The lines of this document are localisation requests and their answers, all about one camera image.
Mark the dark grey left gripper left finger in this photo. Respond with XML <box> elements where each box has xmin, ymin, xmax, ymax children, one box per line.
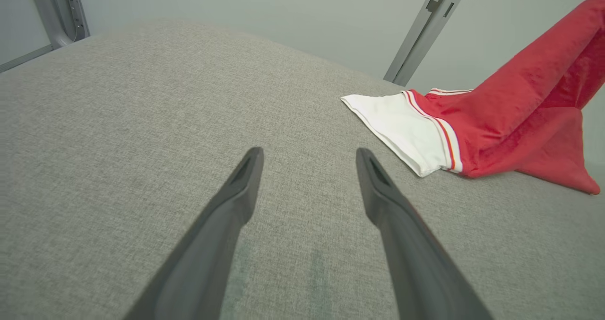
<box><xmin>123</xmin><ymin>146</ymin><xmax>264</xmax><ymax>320</ymax></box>

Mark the grey metal corner bracket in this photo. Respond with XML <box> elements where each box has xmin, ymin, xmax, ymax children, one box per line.
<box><xmin>31</xmin><ymin>0</ymin><xmax>91</xmax><ymax>50</ymax></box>

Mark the grey fabric sofa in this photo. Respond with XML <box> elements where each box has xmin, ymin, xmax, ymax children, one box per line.
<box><xmin>0</xmin><ymin>20</ymin><xmax>605</xmax><ymax>320</ymax></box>

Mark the dark grey partition base rail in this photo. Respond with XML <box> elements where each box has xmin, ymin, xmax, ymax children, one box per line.
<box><xmin>0</xmin><ymin>43</ymin><xmax>54</xmax><ymax>74</ymax></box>

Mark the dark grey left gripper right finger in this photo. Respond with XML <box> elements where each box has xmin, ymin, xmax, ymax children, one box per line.
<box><xmin>355</xmin><ymin>147</ymin><xmax>494</xmax><ymax>320</ymax></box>

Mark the grey double partition post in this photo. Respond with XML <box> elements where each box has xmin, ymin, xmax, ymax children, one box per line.
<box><xmin>383</xmin><ymin>0</ymin><xmax>474</xmax><ymax>87</ymax></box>

